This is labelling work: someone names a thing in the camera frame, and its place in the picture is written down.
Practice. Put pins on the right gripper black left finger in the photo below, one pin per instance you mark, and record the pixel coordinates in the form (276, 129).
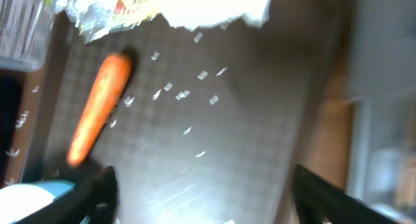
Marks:
(95, 198)

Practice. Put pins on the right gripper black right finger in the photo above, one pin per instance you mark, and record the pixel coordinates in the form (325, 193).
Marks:
(316, 199)

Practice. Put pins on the light blue rice bowl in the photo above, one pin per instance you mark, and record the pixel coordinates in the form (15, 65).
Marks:
(21, 200)

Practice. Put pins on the orange carrot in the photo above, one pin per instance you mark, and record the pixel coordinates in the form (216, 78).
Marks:
(108, 86)

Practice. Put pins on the dark brown serving tray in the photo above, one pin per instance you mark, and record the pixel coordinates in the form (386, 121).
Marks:
(213, 125)

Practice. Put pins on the black plastic bin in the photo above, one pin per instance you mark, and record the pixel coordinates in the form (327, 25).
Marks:
(11, 93)

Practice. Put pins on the yellow foil snack wrapper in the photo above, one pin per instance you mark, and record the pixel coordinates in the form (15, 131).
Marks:
(97, 18)

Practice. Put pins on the clear plastic bin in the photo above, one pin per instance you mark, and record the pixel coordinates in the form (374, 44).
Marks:
(26, 27)

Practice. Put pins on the crumpled white tissue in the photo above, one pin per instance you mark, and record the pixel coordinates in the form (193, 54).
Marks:
(192, 14)

